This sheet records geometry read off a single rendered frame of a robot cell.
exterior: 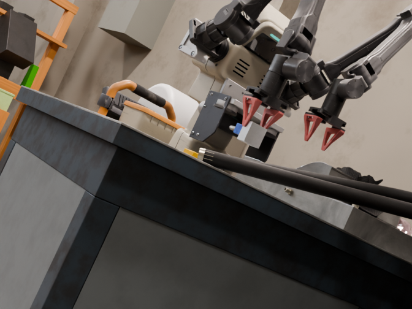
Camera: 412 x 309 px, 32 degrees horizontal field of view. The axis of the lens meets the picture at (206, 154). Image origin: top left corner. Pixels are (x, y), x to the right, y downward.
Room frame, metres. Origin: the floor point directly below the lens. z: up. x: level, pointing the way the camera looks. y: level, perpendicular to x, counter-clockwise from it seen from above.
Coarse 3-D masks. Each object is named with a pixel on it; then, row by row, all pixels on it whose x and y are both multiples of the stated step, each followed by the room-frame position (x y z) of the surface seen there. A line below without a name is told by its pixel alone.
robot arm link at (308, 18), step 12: (300, 0) 1.90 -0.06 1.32; (312, 0) 1.87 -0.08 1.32; (324, 0) 1.89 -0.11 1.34; (300, 12) 1.86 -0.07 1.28; (312, 12) 1.86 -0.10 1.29; (288, 24) 1.87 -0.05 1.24; (300, 24) 1.83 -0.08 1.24; (312, 24) 1.85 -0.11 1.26; (300, 36) 1.82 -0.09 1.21; (312, 36) 1.85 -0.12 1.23; (300, 48) 1.83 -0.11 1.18; (312, 48) 1.85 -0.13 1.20
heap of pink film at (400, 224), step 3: (399, 219) 2.05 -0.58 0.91; (402, 219) 2.13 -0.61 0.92; (399, 222) 2.05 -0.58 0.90; (402, 222) 2.02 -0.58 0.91; (405, 222) 2.13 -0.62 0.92; (399, 225) 2.03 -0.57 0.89; (402, 225) 2.04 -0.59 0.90; (405, 225) 2.02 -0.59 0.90; (408, 225) 2.02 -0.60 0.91; (399, 228) 2.02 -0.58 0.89; (402, 228) 2.02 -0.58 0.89; (405, 228) 2.01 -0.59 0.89; (408, 228) 2.02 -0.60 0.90; (411, 228) 2.15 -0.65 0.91; (402, 231) 2.01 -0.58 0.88; (405, 231) 2.01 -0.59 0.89; (408, 231) 2.01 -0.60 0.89; (411, 231) 2.01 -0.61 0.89; (408, 234) 2.00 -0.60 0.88; (411, 234) 2.00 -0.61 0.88
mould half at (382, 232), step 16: (256, 160) 1.96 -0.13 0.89; (240, 176) 1.99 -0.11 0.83; (336, 176) 1.70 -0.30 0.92; (272, 192) 1.84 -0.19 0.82; (304, 192) 1.74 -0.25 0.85; (304, 208) 1.71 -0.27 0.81; (320, 208) 1.67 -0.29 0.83; (336, 208) 1.62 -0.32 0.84; (352, 208) 1.58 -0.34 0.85; (336, 224) 1.60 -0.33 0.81; (352, 224) 1.59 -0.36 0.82; (368, 224) 1.61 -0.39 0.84; (384, 224) 1.63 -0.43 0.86; (368, 240) 1.62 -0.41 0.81; (384, 240) 1.64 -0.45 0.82; (400, 240) 1.66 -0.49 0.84; (400, 256) 1.67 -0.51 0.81
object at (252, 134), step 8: (232, 128) 1.92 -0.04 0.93; (240, 128) 1.85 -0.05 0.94; (248, 128) 1.81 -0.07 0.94; (256, 128) 1.82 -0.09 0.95; (264, 128) 1.83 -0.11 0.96; (240, 136) 1.83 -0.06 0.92; (248, 136) 1.81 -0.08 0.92; (256, 136) 1.82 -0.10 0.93; (248, 144) 1.84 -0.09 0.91; (256, 144) 1.83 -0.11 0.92
